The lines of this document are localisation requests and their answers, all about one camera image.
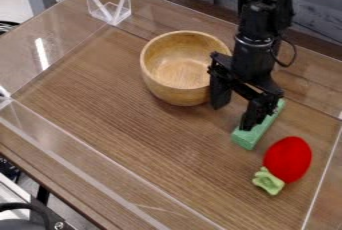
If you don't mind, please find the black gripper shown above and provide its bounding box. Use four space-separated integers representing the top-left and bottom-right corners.
207 51 283 131

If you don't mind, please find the green rectangular block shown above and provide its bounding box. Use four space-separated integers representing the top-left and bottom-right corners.
231 99 286 150

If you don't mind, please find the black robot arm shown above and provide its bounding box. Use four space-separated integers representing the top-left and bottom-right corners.
208 0 294 131

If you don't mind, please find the brown wooden bowl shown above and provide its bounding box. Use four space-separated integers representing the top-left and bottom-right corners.
140 30 231 106

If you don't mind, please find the red plush strawberry toy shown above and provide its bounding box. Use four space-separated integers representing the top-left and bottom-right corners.
252 136 312 196

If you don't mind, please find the black table leg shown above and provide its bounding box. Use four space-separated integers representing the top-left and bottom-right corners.
36 186 49 205

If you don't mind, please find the clear acrylic corner bracket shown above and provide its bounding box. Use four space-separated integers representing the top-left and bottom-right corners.
85 0 132 26

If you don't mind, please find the black cable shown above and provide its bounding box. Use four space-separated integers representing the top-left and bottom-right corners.
0 199 50 230

